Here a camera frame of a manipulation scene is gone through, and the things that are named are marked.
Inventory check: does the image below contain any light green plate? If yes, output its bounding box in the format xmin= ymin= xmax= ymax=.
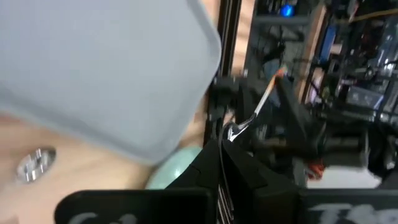
xmin=145 ymin=145 xmax=203 ymax=190

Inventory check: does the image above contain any orange-handled metal spoon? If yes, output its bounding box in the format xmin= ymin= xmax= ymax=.
xmin=221 ymin=65 xmax=289 ymax=143

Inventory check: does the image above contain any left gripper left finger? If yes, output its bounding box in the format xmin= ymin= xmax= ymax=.
xmin=166 ymin=139 xmax=224 ymax=224

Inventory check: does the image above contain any black metal table frame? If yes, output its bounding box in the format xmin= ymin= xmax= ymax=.
xmin=203 ymin=0 xmax=243 ymax=147

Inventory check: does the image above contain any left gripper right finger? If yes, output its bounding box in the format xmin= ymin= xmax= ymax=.
xmin=222 ymin=139 xmax=301 ymax=224

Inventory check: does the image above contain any grey plastic tray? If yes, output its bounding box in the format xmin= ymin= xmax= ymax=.
xmin=0 ymin=0 xmax=223 ymax=166

